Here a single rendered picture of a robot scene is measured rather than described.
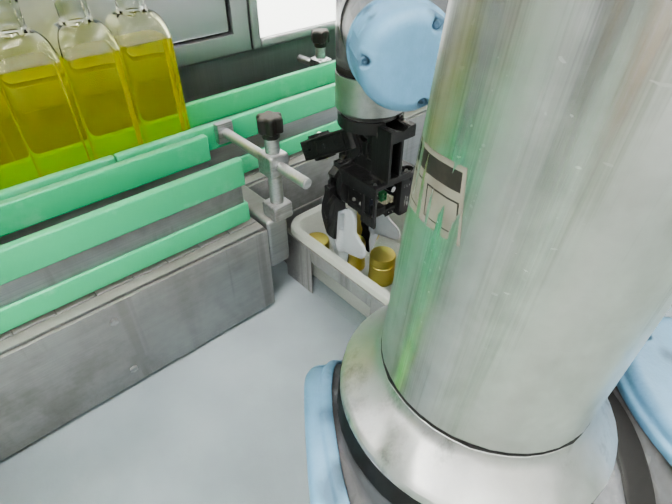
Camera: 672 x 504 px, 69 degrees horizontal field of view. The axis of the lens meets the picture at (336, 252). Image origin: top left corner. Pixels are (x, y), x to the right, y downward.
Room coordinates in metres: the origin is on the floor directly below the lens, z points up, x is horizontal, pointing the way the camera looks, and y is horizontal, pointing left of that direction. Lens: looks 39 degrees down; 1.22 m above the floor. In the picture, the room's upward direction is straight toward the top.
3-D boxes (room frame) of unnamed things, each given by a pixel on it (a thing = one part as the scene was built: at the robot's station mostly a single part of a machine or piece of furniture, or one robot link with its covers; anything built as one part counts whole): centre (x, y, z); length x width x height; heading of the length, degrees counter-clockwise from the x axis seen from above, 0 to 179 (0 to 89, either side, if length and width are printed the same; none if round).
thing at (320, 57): (0.80, 0.04, 0.94); 0.07 x 0.04 x 0.13; 41
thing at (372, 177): (0.49, -0.04, 0.94); 0.09 x 0.08 x 0.12; 39
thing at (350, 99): (0.50, -0.04, 1.03); 0.08 x 0.08 x 0.05
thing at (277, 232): (0.51, 0.10, 0.85); 0.09 x 0.04 x 0.07; 41
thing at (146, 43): (0.55, 0.21, 0.99); 0.06 x 0.06 x 0.21; 41
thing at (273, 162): (0.49, 0.08, 0.95); 0.17 x 0.03 x 0.12; 41
